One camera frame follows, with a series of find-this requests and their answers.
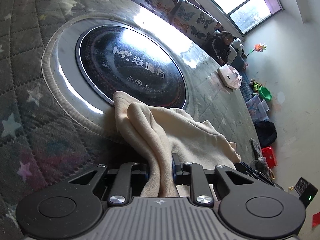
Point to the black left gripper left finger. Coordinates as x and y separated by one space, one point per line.
129 180

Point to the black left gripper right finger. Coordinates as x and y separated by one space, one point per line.
192 175

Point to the cream white garment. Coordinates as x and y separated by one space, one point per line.
157 133

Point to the grey knitted gloves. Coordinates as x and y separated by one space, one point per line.
260 157

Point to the red plastic stool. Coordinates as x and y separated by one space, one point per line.
268 153

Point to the black bag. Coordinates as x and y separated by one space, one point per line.
266 132

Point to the clear plastic storage box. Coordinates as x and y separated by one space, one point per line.
257 109

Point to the grey quilted star tablecloth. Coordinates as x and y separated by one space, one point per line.
41 144

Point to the green plastic bowl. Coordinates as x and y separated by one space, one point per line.
264 93

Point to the pink white tissue box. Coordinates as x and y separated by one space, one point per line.
230 76

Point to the person in dark jacket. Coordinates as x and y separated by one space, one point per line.
218 46

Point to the round black induction cooktop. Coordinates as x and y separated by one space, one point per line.
114 58

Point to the white plush toy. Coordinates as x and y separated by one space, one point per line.
238 46

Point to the colourful pinwheel toy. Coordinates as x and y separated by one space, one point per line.
257 48

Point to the right butterfly cushion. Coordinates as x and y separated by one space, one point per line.
194 22

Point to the blue sofa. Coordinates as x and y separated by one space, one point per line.
232 56

